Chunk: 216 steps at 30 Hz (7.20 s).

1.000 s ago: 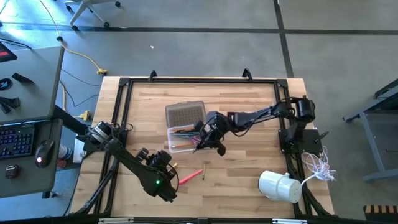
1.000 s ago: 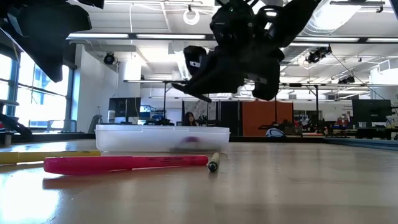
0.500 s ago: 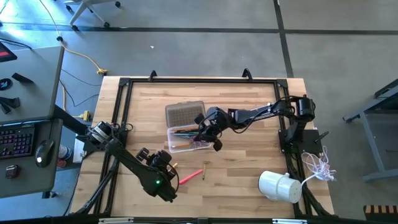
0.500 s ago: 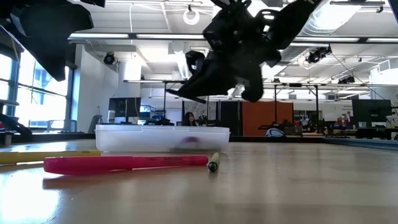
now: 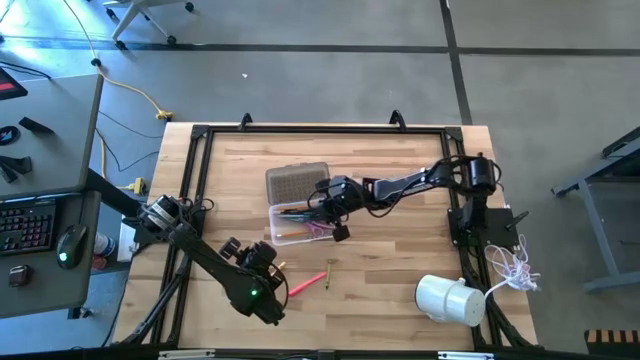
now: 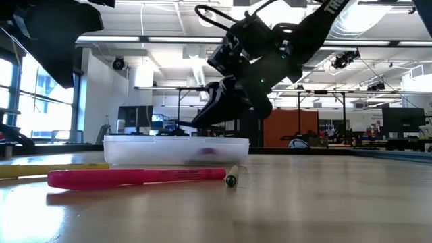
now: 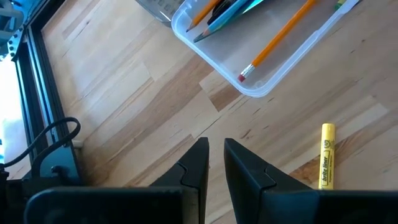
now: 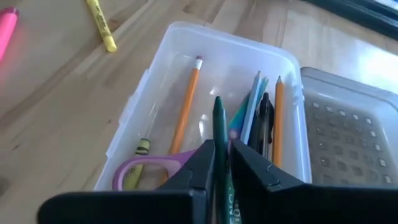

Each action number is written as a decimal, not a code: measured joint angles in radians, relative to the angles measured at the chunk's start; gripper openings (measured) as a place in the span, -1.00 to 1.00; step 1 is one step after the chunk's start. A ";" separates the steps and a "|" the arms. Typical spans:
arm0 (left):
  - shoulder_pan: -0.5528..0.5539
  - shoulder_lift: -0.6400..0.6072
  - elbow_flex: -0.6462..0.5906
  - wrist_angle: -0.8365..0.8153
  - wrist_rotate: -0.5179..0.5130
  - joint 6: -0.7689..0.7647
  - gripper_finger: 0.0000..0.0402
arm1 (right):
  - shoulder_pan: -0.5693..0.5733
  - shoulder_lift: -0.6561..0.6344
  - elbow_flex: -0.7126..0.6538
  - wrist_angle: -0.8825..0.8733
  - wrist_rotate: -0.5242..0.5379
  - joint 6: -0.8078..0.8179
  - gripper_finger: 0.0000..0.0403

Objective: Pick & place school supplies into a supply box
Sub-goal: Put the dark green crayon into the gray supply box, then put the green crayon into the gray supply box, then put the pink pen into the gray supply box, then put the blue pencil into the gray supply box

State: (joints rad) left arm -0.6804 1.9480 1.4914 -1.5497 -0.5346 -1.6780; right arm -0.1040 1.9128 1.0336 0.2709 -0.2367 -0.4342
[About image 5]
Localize silver metal bracket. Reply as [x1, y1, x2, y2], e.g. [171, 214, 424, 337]
[437, 350, 495, 360]
[157, 349, 217, 360]

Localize white cable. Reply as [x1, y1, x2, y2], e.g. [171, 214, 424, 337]
[482, 233, 543, 301]

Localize black metal table frame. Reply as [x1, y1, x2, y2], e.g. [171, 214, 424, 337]
[117, 122, 539, 351]

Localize black keyboard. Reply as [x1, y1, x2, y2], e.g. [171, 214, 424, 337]
[0, 199, 57, 257]

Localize gray metal cart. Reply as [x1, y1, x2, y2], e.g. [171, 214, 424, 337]
[551, 124, 640, 294]

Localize black red pad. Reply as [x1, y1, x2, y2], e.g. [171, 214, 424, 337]
[0, 66, 29, 102]

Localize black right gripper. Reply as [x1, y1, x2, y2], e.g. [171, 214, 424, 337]
[312, 174, 375, 227]

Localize black strap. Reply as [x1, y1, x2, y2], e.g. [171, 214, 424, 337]
[0, 155, 34, 184]

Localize black orange striped object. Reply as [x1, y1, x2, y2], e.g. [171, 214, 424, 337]
[583, 328, 640, 359]

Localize black bar piece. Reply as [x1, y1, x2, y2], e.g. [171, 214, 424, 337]
[18, 116, 55, 137]

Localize black base lever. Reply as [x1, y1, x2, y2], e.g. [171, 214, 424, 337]
[503, 210, 531, 232]

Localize white blue drink can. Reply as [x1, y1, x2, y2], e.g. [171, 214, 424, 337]
[91, 231, 117, 259]

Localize small black device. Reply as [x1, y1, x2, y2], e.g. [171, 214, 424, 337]
[6, 264, 34, 289]

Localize clear plastic supply box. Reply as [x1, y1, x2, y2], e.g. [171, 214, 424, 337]
[267, 198, 342, 248]

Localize white office chair base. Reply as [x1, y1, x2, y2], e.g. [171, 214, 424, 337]
[102, 0, 196, 51]

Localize translucent textured box lid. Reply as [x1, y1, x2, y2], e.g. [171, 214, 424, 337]
[264, 160, 332, 206]

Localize dark gray keyboard desk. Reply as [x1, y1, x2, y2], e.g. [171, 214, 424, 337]
[0, 190, 103, 321]

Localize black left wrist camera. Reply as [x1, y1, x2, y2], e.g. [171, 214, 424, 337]
[218, 237, 242, 260]

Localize black computer mouse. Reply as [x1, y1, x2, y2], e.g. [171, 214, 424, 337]
[55, 223, 90, 272]

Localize pink highlighter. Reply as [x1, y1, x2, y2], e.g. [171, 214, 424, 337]
[287, 271, 328, 299]

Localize black disc with logo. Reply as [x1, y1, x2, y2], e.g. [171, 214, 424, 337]
[0, 125, 22, 147]

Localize yellow extension cable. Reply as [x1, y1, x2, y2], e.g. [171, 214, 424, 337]
[60, 0, 175, 197]

